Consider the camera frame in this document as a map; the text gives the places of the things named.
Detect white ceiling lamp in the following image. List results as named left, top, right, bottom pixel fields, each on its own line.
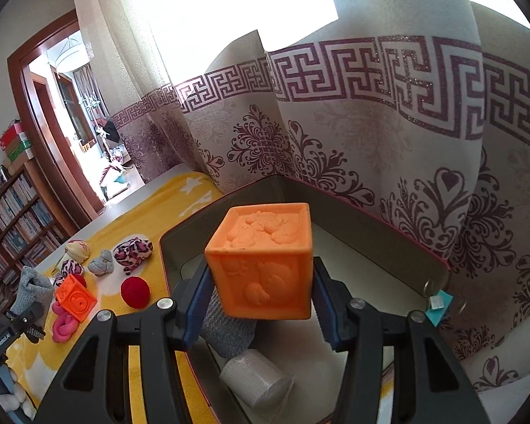
left=55, top=37, right=89, bottom=71

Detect grey knit sock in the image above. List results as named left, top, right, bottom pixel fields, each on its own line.
left=201, top=283, right=257, bottom=358

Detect leopard print sock bundle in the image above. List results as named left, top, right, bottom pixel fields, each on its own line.
left=61, top=259, right=87, bottom=281

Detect coat rack with clothes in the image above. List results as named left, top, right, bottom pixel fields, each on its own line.
left=95, top=115, right=124, bottom=164

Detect patterned beige curtain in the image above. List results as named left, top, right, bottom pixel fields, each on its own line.
left=71, top=0, right=530, bottom=391

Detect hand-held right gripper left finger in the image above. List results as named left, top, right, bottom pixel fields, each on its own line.
left=34, top=258, right=213, bottom=424

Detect yellow and white towel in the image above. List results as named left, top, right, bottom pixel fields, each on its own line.
left=4, top=172, right=226, bottom=424

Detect red ball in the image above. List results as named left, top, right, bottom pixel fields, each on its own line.
left=120, top=276, right=152, bottom=309

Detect red-orange toy cube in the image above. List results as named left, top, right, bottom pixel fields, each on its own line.
left=53, top=274, right=98, bottom=323

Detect green box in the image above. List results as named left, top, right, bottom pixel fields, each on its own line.
left=6, top=139, right=33, bottom=160

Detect pink foam knot toy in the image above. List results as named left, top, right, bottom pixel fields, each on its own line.
left=51, top=302, right=78, bottom=343

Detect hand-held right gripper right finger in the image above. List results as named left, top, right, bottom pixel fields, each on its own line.
left=311, top=256, right=482, bottom=424

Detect cream and pink sock ball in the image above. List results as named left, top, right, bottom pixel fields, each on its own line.
left=65, top=239, right=91, bottom=262

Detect wooden bookshelf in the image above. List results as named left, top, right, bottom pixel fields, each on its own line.
left=0, top=159, right=69, bottom=314

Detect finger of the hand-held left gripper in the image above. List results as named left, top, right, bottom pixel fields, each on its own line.
left=6, top=302, right=45, bottom=324

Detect white pebbles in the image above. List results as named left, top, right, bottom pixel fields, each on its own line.
left=0, top=369, right=36, bottom=420

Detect light orange toy cube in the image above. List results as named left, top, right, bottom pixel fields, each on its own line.
left=204, top=202, right=314, bottom=321

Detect wooden door frame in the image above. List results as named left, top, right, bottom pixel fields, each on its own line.
left=6, top=9, right=107, bottom=235

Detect teal tag with key ring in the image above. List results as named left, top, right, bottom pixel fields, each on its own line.
left=419, top=277, right=466, bottom=328

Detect leopard sock with pink trim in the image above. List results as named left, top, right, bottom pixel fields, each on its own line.
left=114, top=237, right=154, bottom=272

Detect tan box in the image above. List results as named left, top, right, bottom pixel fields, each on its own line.
left=2, top=150, right=36, bottom=173

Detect grey sock ball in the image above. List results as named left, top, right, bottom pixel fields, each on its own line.
left=87, top=249, right=116, bottom=277

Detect white bag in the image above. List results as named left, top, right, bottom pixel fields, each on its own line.
left=104, top=170, right=131, bottom=197

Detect red box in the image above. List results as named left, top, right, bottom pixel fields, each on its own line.
left=0, top=123, right=25, bottom=150

